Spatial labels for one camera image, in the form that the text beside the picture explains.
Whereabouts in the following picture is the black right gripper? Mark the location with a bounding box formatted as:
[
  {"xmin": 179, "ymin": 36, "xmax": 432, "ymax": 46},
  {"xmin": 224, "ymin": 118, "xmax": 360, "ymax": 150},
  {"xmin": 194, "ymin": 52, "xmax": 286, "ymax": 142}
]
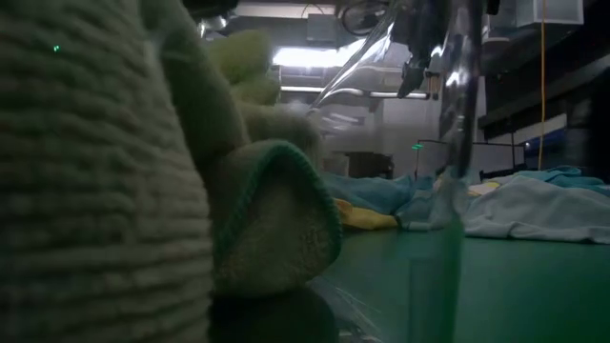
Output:
[{"xmin": 393, "ymin": 0, "xmax": 452, "ymax": 100}]

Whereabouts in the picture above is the lime green microfiber towel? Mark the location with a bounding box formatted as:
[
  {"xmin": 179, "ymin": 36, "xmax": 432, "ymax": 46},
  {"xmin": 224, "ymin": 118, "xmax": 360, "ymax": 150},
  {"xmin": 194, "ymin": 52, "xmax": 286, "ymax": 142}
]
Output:
[
  {"xmin": 235, "ymin": 100, "xmax": 326, "ymax": 161},
  {"xmin": 207, "ymin": 28, "xmax": 283, "ymax": 107}
]

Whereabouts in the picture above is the light blue microfiber towel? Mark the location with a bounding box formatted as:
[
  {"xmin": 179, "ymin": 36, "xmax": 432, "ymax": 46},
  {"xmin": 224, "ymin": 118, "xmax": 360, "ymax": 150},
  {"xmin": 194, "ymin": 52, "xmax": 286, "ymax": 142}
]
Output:
[{"xmin": 397, "ymin": 174, "xmax": 610, "ymax": 245}]

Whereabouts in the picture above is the sage towel with green hem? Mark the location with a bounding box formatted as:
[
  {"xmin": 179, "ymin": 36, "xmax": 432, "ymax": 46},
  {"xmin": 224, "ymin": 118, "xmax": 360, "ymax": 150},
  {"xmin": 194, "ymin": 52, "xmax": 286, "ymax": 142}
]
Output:
[{"xmin": 0, "ymin": 0, "xmax": 343, "ymax": 343}]

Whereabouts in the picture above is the dark brown cabinet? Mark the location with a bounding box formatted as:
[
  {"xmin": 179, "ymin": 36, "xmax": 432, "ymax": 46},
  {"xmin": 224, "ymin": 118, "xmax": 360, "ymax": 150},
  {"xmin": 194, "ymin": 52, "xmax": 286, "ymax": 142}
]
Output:
[{"xmin": 347, "ymin": 151, "xmax": 396, "ymax": 180}]

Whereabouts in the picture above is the grey box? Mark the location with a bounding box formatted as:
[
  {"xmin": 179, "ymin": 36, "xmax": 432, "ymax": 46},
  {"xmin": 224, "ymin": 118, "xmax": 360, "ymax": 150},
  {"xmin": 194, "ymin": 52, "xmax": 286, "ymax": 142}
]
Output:
[{"xmin": 306, "ymin": 12, "xmax": 337, "ymax": 44}]

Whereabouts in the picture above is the bright ceiling light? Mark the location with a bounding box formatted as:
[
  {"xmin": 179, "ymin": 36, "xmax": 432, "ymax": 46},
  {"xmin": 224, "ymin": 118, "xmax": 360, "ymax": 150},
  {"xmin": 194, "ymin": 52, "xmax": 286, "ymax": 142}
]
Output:
[{"xmin": 272, "ymin": 46, "xmax": 368, "ymax": 69}]

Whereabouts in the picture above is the white ceiling box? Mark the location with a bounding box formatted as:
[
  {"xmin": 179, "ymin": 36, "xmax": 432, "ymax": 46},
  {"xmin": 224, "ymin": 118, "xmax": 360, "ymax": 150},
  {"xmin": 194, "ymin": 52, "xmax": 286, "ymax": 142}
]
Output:
[{"xmin": 517, "ymin": 0, "xmax": 585, "ymax": 28}]

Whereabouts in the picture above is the dark shelving unit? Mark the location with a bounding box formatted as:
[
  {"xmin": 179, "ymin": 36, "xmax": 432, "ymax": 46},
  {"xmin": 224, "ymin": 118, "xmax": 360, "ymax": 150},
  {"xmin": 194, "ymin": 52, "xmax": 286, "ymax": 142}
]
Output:
[{"xmin": 478, "ymin": 51, "xmax": 610, "ymax": 144}]

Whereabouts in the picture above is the thin black metal frame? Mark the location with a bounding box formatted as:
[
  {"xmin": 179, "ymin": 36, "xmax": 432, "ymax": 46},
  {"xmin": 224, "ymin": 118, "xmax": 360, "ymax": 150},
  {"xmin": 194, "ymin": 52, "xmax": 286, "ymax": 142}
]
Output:
[{"xmin": 415, "ymin": 138, "xmax": 528, "ymax": 182}]

